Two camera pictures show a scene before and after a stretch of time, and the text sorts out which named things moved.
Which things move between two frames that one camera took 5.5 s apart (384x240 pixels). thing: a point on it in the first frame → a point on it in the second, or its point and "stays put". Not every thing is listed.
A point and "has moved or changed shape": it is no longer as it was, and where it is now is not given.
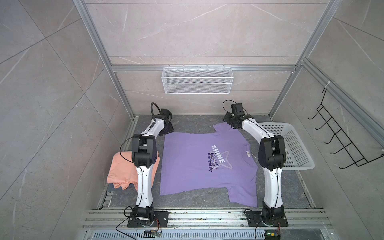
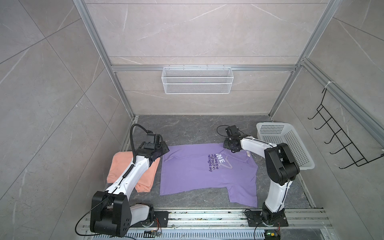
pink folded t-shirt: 122,171 stays put
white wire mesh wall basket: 195,80 stays put
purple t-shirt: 222,158 has moved or changed shape
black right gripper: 226,118 → 226,139
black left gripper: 171,128 → 164,147
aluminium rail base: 112,224 stays put
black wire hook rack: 357,157 stays put
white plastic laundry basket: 297,157 stays put
